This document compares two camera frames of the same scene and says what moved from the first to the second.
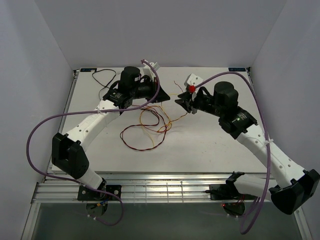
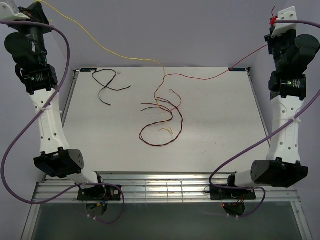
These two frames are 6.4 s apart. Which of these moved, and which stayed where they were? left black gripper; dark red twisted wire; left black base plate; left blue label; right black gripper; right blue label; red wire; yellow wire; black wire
Moved: red wire; dark red twisted wire; right black gripper; yellow wire; left black gripper
Stayed: left blue label; left black base plate; right blue label; black wire
